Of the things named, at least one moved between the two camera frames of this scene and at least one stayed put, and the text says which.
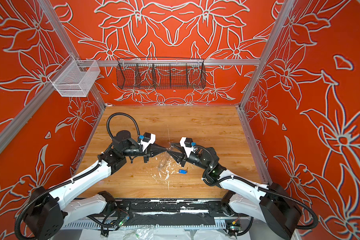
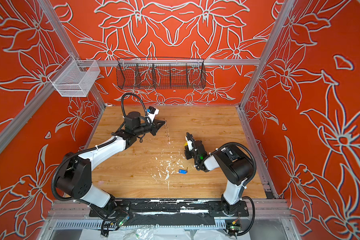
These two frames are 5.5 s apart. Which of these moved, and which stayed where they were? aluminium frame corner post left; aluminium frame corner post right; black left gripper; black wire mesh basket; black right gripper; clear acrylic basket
Moved: black right gripper; black left gripper
Stayed: clear acrylic basket; black wire mesh basket; aluminium frame corner post right; aluminium frame corner post left
